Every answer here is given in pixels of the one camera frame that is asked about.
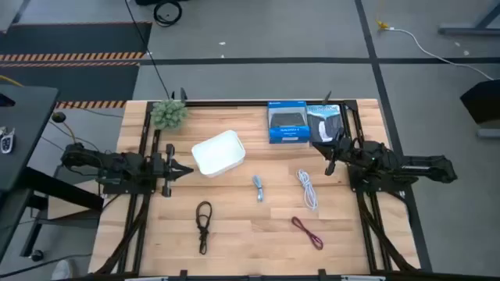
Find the white USB-C cable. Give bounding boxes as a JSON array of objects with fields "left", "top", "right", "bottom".
[{"left": 295, "top": 168, "right": 320, "bottom": 212}]

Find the black chair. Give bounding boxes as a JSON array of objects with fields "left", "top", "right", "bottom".
[{"left": 459, "top": 79, "right": 500, "bottom": 126}]

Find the grey table leg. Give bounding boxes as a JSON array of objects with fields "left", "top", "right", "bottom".
[{"left": 437, "top": 2, "right": 500, "bottom": 37}]

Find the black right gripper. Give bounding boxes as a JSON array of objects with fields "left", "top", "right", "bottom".
[{"left": 312, "top": 135, "right": 363, "bottom": 176}]

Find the black hazard-striped floor mat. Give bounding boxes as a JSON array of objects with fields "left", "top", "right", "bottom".
[{"left": 0, "top": 21, "right": 153, "bottom": 111}]

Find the green artificial potted plant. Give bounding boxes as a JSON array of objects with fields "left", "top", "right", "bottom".
[{"left": 150, "top": 98, "right": 189, "bottom": 131}]

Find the key fob bunch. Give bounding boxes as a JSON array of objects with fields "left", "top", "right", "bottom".
[{"left": 0, "top": 126, "right": 16, "bottom": 155}]

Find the black USB-C cable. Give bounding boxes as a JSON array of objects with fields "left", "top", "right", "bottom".
[{"left": 195, "top": 200, "right": 214, "bottom": 256}]

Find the black aluminium table frame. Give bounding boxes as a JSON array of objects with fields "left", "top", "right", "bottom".
[{"left": 116, "top": 98, "right": 425, "bottom": 281}]

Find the black hanging cable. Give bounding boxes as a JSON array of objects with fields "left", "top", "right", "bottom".
[{"left": 123, "top": 0, "right": 173, "bottom": 101}]

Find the grey-blue USB-C cable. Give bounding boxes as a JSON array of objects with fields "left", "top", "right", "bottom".
[{"left": 252, "top": 174, "right": 266, "bottom": 204}]

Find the coiled black floor cable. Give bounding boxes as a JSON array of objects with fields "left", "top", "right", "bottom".
[{"left": 152, "top": 0, "right": 184, "bottom": 28}]

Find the black desk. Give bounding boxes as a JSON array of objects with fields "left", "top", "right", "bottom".
[{"left": 0, "top": 83, "right": 105, "bottom": 263}]

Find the blue cardboard product box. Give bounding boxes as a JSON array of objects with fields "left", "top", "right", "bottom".
[{"left": 267, "top": 100, "right": 312, "bottom": 145}]

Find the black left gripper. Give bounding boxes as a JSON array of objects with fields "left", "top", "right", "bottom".
[{"left": 151, "top": 143, "right": 195, "bottom": 198}]

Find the white plastic bin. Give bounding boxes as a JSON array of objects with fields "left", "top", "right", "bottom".
[{"left": 190, "top": 129, "right": 247, "bottom": 179}]

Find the person's shoe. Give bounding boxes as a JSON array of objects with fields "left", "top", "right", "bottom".
[{"left": 50, "top": 258, "right": 77, "bottom": 281}]

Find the maroon USB-C cable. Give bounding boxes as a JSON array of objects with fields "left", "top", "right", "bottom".
[{"left": 290, "top": 215, "right": 325, "bottom": 251}]

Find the white floor cable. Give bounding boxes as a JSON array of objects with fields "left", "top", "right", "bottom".
[{"left": 389, "top": 26, "right": 495, "bottom": 81}]

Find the dark printed flat package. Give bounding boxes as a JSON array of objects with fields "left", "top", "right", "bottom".
[{"left": 306, "top": 102, "right": 347, "bottom": 144}]

